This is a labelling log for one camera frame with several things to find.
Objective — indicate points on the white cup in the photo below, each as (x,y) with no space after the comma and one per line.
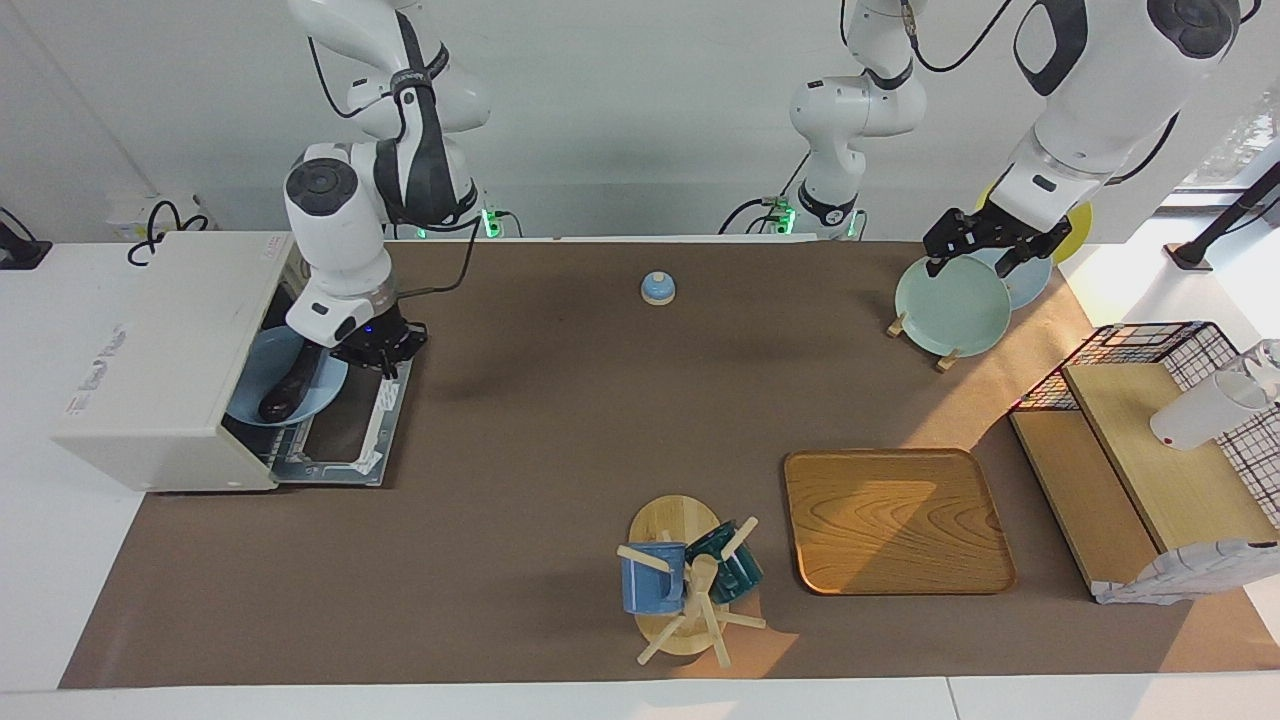
(1200,415)

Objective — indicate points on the wooden mug tree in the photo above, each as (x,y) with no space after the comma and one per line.
(675,520)

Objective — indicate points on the yellow plate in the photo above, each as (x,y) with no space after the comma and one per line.
(1078,235)

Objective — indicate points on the glass oven door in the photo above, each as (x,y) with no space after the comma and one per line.
(340,440)

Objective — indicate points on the cream toaster oven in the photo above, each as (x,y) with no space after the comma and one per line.
(150,360)

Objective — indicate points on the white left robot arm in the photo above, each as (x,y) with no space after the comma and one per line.
(1090,100)

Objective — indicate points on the blue mug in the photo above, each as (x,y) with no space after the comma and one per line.
(650,585)

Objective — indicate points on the black stand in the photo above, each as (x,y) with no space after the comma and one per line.
(1225,220)

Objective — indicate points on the wooden serving tray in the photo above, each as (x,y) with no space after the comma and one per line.
(900,520)

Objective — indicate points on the pale green plate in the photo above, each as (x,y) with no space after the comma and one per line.
(950,310)

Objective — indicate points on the dark green mug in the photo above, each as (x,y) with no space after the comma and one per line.
(740,575)

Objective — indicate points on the black clamp mount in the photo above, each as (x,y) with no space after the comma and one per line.
(20,250)

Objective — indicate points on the wooden two-tier shelf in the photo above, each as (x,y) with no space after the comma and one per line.
(1170,480)

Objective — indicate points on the brown table mat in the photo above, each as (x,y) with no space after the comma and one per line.
(550,500)

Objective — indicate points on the wooden plate rack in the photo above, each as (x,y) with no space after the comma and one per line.
(948,360)

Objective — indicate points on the blue lid with wooden knob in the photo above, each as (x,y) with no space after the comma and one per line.
(658,290)

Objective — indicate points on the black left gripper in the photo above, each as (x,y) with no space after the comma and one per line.
(995,232)

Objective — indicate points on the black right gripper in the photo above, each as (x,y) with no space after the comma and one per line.
(385,340)

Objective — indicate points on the white patterned cloth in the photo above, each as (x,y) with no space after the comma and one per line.
(1190,570)

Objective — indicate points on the light blue racked plate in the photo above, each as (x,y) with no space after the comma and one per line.
(1032,285)

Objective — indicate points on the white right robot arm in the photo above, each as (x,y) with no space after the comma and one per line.
(340,240)

